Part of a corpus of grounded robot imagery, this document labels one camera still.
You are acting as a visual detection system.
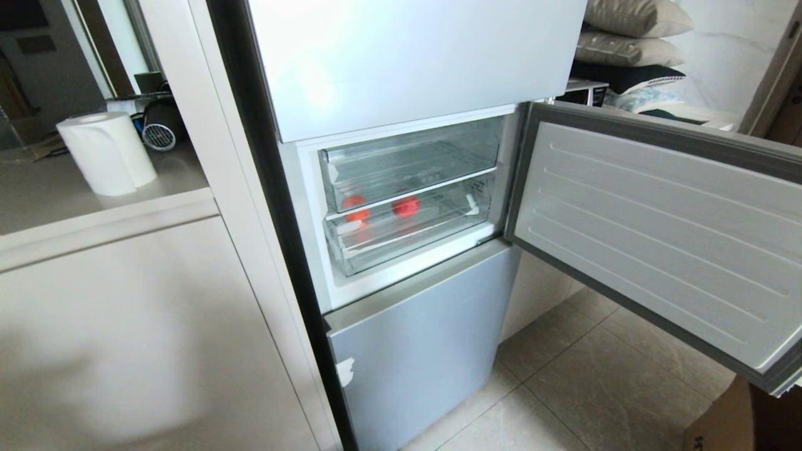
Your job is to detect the clear deep fridge drawer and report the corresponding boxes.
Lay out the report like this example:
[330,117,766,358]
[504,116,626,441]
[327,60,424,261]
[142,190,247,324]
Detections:
[323,169,499,277]

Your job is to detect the clear shallow fridge drawer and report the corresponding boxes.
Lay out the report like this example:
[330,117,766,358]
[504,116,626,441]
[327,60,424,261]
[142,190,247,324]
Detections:
[318,117,504,214]

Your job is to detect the closed silver fridge door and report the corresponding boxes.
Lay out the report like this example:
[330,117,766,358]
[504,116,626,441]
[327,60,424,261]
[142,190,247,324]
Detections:
[248,0,588,143]

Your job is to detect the open silver fridge door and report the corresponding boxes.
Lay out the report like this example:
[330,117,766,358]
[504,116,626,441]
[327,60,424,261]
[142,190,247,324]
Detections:
[504,102,802,397]

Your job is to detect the silver refrigerator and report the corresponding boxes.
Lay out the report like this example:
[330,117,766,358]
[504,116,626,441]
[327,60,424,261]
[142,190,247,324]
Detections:
[207,0,590,451]

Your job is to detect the silver freezer door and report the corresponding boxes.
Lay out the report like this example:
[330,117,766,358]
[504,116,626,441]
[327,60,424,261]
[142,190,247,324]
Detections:
[325,239,522,451]

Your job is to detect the black box appliance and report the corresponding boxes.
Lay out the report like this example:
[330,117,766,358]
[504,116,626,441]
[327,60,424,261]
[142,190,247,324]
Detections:
[556,79,610,108]

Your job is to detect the black hair dryer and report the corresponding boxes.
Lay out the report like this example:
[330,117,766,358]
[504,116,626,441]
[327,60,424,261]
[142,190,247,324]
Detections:
[142,100,186,152]

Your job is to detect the dark folded blanket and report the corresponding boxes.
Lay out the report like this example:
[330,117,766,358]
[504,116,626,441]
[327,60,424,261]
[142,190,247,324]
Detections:
[570,60,686,96]

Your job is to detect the grey striped pillow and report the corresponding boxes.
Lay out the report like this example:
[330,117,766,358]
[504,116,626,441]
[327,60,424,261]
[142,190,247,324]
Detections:
[575,30,686,68]

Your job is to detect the white paper towel roll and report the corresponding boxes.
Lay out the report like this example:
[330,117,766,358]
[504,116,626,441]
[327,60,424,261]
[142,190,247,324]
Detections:
[56,111,158,197]

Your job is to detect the white kitchen counter cabinet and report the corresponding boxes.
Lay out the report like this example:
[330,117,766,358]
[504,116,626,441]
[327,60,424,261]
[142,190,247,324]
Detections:
[0,141,342,451]

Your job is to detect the brown cardboard box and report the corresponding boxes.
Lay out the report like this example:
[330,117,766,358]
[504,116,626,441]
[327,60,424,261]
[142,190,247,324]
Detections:
[684,375,802,451]

